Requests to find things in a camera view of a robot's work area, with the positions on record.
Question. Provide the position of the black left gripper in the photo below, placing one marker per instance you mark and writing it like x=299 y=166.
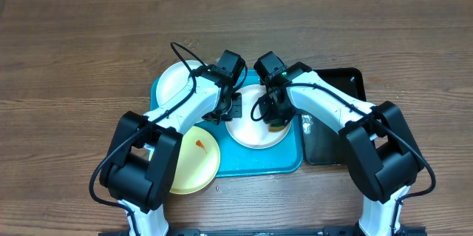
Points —
x=236 y=112

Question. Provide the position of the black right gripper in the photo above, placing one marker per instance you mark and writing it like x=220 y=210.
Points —
x=273 y=119

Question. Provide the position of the white pink plate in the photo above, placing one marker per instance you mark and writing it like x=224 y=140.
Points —
x=249 y=133

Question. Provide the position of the yellow plate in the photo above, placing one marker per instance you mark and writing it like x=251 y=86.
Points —
x=198 y=162

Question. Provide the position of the white plate blue rim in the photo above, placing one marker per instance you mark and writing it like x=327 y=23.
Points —
x=171 y=80

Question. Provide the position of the green yellow sponge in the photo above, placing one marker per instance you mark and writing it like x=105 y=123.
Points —
x=278 y=129

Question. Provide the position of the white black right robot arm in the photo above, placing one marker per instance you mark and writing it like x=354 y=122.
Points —
x=382 y=156

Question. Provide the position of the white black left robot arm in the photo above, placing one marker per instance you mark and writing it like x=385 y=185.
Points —
x=137 y=173

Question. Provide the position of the teal plastic tray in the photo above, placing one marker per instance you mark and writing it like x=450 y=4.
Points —
x=238 y=160

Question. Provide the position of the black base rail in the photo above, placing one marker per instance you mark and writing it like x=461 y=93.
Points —
x=326 y=231

